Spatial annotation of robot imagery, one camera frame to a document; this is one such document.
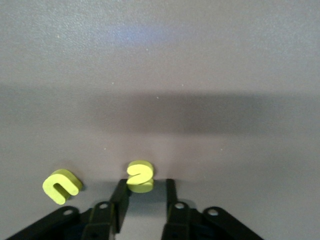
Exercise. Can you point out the yellow letter u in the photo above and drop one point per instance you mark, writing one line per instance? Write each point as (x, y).
(60, 186)

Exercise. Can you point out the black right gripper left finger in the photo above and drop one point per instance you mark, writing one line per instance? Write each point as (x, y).
(105, 220)

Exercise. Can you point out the yellow letter s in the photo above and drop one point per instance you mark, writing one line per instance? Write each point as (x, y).
(138, 177)

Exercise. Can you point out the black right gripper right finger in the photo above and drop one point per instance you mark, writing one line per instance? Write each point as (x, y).
(180, 222)

